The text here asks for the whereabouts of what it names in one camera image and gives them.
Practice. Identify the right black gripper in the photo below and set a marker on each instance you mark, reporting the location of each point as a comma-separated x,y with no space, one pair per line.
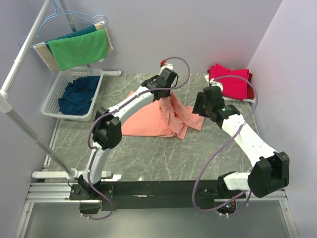
199,101

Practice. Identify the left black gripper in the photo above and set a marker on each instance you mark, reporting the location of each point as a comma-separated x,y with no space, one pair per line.
168,94

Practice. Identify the salmon pink t shirt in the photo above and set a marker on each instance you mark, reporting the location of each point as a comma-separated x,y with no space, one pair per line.
166,118

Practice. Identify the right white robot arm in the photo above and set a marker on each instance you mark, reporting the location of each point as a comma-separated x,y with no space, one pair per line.
270,169

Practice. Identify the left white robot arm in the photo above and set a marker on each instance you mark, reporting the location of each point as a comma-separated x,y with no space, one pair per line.
106,133

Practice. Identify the folded white t shirt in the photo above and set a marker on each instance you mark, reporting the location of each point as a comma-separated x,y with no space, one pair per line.
207,78

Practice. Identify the folded magenta t shirt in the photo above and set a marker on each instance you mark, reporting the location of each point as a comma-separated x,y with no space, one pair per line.
233,87

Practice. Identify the green towel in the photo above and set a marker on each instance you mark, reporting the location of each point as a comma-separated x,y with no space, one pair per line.
79,50

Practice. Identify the black base beam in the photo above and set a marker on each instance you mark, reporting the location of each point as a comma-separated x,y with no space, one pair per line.
152,194

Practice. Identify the teal towel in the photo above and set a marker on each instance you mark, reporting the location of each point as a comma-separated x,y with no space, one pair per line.
74,33

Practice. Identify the navy blue t shirt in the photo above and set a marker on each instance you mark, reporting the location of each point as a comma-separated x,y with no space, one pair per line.
77,98

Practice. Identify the white plastic laundry basket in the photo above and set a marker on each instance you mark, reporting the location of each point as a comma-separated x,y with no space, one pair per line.
51,106

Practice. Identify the beige towel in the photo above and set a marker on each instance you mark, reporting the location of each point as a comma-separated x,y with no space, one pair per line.
48,58

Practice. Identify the white clothes rack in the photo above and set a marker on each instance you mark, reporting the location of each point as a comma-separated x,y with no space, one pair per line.
7,109

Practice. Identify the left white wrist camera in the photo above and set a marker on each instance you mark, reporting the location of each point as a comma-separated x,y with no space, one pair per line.
164,65

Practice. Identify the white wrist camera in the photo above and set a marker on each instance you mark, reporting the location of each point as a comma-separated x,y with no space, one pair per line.
164,65
213,82

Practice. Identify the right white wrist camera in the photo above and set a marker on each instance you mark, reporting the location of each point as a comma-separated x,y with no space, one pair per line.
213,82

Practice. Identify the blue wire hanger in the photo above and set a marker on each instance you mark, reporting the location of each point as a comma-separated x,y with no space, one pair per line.
51,10

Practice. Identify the aluminium rail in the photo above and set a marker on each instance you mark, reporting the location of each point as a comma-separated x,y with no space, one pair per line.
58,192

